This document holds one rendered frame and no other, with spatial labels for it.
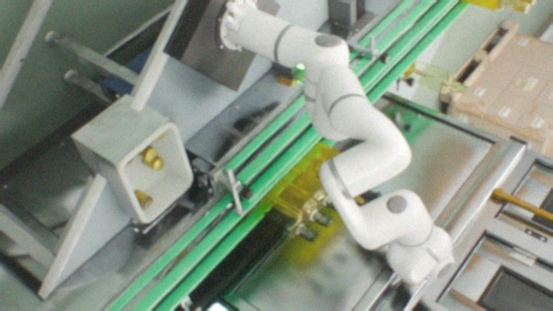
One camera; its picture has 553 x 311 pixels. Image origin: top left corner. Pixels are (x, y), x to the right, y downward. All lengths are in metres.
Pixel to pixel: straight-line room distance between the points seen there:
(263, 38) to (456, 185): 0.78
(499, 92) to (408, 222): 4.45
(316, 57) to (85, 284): 0.76
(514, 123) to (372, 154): 4.22
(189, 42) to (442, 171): 0.89
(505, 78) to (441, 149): 3.77
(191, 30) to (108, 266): 0.60
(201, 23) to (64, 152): 0.93
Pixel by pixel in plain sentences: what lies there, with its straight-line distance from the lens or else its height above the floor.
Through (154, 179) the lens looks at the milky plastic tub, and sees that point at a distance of 1.56.
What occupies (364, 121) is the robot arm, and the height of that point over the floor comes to 1.29.
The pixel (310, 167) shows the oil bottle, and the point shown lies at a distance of 1.65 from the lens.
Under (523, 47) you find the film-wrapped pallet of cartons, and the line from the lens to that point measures 6.04.
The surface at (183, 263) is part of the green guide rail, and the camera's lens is 1.51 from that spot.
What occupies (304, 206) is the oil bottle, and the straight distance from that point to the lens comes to 1.57.
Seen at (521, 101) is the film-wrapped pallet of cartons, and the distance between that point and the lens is 5.50.
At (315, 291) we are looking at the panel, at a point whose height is 1.18.
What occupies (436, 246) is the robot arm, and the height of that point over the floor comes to 1.43.
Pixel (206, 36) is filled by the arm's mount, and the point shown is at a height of 0.81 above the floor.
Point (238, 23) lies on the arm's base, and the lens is 1.43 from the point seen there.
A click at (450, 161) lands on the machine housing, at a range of 1.93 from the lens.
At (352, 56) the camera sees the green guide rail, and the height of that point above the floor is 0.91.
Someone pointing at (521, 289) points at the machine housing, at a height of 1.58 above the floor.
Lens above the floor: 1.74
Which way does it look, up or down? 30 degrees down
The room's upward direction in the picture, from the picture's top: 118 degrees clockwise
